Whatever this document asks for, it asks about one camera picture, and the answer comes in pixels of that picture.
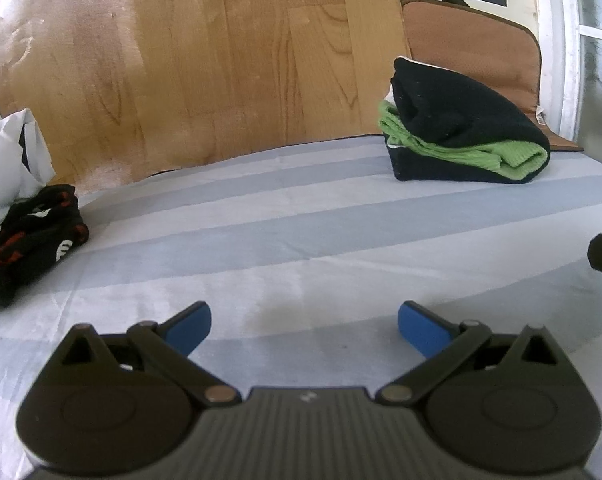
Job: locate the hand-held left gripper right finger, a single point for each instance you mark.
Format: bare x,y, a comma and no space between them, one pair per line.
421,330

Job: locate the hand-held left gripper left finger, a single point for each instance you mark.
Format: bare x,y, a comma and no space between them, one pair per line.
191,328

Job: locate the green and black small garment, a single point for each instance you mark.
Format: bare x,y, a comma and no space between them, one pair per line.
456,105

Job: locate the blue striped bed sheet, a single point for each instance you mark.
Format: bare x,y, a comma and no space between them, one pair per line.
301,220

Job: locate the black and red garment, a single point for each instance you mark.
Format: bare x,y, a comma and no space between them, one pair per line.
31,245

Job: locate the white cloth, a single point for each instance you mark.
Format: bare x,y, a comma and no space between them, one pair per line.
6,170

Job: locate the brown floor mat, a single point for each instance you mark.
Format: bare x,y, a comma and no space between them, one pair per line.
481,45

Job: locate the white door frame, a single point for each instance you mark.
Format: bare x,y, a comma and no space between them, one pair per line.
556,35

